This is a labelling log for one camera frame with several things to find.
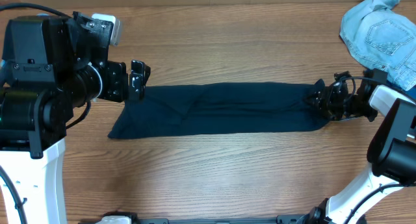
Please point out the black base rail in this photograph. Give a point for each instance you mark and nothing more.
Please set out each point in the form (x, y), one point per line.
(132, 218)

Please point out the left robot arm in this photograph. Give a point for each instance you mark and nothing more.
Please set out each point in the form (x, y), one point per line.
(52, 65)

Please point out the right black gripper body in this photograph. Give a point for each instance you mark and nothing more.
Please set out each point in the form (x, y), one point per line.
(338, 97)

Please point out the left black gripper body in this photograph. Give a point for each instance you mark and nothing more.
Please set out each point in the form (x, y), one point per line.
(116, 81)

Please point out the black t-shirt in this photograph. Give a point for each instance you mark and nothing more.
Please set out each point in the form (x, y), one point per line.
(222, 108)

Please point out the dark blue garment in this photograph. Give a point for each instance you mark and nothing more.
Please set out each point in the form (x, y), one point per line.
(411, 93)

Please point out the crumpled light denim jeans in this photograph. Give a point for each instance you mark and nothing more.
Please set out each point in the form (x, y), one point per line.
(379, 38)

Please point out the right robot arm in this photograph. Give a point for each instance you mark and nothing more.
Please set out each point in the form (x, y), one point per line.
(391, 153)

